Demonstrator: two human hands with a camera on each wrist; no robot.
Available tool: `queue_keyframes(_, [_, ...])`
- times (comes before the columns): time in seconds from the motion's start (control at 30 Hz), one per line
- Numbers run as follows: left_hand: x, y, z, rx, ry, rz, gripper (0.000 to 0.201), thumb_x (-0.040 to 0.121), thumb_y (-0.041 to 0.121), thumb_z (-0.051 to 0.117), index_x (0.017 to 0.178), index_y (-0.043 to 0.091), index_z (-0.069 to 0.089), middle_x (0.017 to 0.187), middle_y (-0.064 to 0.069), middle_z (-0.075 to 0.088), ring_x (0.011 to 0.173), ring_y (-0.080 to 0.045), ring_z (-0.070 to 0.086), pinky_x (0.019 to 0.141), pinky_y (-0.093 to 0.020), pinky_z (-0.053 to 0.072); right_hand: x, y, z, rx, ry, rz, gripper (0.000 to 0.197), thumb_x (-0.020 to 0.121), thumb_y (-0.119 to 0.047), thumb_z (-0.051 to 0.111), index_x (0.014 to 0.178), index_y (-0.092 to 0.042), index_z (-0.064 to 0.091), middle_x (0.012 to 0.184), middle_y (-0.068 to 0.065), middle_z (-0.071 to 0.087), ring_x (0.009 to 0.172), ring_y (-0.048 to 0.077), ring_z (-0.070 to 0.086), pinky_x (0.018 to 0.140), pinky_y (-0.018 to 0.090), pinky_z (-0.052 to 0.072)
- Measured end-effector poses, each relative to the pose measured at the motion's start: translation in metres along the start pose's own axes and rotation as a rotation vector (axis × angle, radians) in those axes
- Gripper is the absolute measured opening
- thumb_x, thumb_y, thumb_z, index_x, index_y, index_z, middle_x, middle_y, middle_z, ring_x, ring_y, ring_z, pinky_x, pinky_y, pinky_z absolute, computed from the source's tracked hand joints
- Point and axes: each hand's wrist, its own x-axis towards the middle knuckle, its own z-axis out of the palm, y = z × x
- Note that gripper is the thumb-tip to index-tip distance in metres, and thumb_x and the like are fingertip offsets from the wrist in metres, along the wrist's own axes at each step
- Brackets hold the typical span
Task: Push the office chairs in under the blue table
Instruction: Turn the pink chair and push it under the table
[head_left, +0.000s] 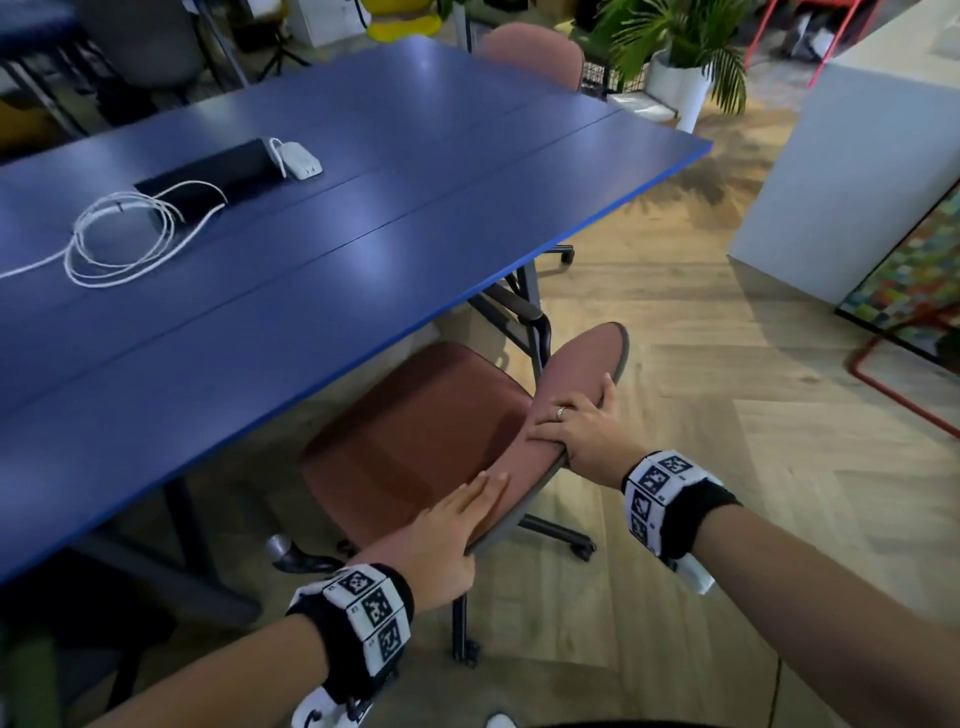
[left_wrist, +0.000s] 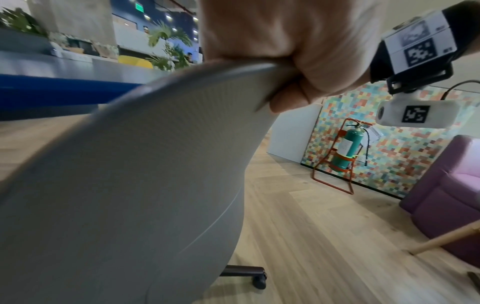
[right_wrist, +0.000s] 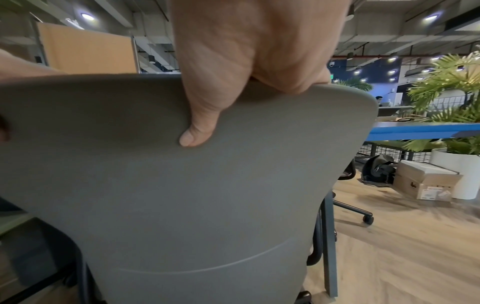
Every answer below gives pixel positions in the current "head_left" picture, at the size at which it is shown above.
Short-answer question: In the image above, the person's left hand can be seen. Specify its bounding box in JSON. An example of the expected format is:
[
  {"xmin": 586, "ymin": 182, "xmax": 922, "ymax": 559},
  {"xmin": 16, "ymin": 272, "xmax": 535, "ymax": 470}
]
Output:
[{"xmin": 351, "ymin": 468, "xmax": 512, "ymax": 616}]

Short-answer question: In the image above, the person's right hand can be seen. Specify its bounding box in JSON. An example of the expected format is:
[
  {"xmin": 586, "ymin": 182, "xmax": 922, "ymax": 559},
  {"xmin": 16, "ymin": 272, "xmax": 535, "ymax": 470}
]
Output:
[{"xmin": 524, "ymin": 372, "xmax": 651, "ymax": 492}]

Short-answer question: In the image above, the pink office chair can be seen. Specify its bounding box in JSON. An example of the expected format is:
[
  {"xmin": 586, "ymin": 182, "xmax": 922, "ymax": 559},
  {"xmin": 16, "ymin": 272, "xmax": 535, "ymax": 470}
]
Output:
[
  {"xmin": 265, "ymin": 282, "xmax": 631, "ymax": 669},
  {"xmin": 473, "ymin": 21, "xmax": 587, "ymax": 266}
]

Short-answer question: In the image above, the person's left forearm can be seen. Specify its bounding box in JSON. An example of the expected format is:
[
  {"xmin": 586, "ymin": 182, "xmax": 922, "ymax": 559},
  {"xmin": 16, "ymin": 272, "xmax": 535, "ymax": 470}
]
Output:
[{"xmin": 88, "ymin": 613, "xmax": 333, "ymax": 728}]

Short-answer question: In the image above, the person's right forearm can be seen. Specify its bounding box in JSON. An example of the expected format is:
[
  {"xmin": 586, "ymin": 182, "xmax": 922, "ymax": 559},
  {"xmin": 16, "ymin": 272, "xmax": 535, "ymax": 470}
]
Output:
[{"xmin": 688, "ymin": 502, "xmax": 960, "ymax": 728}]

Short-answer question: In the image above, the black wristband with marker tags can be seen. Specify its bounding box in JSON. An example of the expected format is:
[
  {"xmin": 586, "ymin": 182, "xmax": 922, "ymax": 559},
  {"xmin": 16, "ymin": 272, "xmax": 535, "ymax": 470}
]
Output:
[
  {"xmin": 620, "ymin": 449, "xmax": 743, "ymax": 562},
  {"xmin": 285, "ymin": 563, "xmax": 416, "ymax": 706}
]

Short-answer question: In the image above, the white flat box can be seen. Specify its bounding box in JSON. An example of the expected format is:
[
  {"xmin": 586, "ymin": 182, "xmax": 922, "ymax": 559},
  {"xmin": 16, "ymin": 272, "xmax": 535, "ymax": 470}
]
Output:
[{"xmin": 605, "ymin": 90, "xmax": 678, "ymax": 124}]

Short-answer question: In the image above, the white plant pot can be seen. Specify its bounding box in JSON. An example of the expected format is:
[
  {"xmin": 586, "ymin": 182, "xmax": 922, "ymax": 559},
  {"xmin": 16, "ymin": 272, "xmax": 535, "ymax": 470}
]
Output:
[{"xmin": 644, "ymin": 50, "xmax": 714, "ymax": 135}]

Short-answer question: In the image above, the colourful patchwork rug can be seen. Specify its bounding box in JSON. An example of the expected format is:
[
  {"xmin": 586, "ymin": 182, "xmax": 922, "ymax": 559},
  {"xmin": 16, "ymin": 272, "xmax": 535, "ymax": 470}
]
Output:
[{"xmin": 835, "ymin": 183, "xmax": 960, "ymax": 373}]

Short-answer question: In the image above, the white counter block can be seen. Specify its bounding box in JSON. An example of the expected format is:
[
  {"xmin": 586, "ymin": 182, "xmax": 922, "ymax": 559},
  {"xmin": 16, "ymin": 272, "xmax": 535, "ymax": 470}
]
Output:
[{"xmin": 728, "ymin": 0, "xmax": 960, "ymax": 308}]

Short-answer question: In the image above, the green palm plant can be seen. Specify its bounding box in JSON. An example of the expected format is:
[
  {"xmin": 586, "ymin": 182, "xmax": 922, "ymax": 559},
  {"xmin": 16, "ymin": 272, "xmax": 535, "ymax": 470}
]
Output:
[{"xmin": 589, "ymin": 0, "xmax": 753, "ymax": 116}]

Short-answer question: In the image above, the white power adapter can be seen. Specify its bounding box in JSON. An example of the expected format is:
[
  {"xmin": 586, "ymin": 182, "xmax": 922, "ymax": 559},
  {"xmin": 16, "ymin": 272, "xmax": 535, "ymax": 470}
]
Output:
[{"xmin": 268, "ymin": 137, "xmax": 324, "ymax": 182}]

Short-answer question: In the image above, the yellow seat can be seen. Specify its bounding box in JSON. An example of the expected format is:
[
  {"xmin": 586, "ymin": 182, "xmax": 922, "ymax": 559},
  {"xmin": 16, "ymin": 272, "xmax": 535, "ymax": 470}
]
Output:
[{"xmin": 363, "ymin": 0, "xmax": 444, "ymax": 44}]

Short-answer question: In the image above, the grey office chair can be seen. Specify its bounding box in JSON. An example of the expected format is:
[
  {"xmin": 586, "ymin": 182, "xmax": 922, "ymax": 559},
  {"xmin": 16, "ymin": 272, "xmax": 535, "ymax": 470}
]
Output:
[{"xmin": 73, "ymin": 0, "xmax": 230, "ymax": 108}]

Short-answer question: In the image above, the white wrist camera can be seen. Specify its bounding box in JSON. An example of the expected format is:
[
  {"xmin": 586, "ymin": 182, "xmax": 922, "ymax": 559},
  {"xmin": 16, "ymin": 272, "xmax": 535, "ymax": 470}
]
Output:
[
  {"xmin": 290, "ymin": 684, "xmax": 374, "ymax": 728},
  {"xmin": 669, "ymin": 553, "xmax": 717, "ymax": 597}
]

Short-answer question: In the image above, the black wire basket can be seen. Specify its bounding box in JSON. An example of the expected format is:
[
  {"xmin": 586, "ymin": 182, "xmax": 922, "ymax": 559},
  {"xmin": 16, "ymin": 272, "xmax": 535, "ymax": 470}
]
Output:
[{"xmin": 579, "ymin": 58, "xmax": 651, "ymax": 100}]

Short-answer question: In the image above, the red metal stool frame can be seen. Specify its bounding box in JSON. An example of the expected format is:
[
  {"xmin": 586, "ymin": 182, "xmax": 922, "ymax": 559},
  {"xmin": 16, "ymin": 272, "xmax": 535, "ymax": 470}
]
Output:
[{"xmin": 744, "ymin": 0, "xmax": 888, "ymax": 90}]

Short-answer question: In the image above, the black table cable box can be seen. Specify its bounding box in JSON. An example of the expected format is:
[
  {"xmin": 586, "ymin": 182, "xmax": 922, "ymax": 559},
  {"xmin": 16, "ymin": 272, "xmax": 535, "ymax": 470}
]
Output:
[{"xmin": 133, "ymin": 138, "xmax": 283, "ymax": 224}]

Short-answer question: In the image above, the coiled white cable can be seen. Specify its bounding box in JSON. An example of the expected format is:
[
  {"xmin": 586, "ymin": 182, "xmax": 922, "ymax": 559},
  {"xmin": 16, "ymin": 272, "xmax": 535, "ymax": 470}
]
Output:
[{"xmin": 0, "ymin": 179, "xmax": 229, "ymax": 291}]

